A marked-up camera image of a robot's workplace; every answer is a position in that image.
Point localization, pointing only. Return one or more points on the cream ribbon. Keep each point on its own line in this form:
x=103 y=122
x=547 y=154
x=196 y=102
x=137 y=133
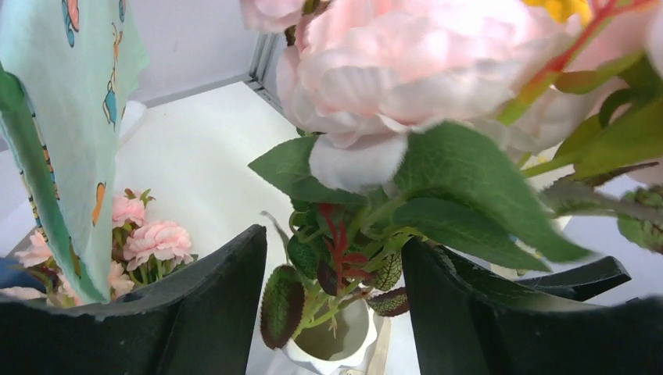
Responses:
x=375 y=358

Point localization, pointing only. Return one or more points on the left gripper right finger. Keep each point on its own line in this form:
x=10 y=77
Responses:
x=468 y=320

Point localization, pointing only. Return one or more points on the pink flower bunch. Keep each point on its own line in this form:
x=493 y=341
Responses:
x=142 y=253

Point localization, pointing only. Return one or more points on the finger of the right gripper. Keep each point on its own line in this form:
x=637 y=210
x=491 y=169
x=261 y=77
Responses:
x=582 y=283

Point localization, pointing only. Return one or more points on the white ribbed vase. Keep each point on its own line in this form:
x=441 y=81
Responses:
x=320 y=350

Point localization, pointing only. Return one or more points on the blue wrapping paper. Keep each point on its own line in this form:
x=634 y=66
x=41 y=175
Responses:
x=12 y=275

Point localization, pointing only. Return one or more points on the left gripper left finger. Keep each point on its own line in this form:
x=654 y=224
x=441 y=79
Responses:
x=198 y=320

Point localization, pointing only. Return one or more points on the separated pink rose stem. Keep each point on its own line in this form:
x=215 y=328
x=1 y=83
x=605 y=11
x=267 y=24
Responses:
x=473 y=125

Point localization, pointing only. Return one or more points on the green printed cloth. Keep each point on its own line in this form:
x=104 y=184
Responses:
x=69 y=68

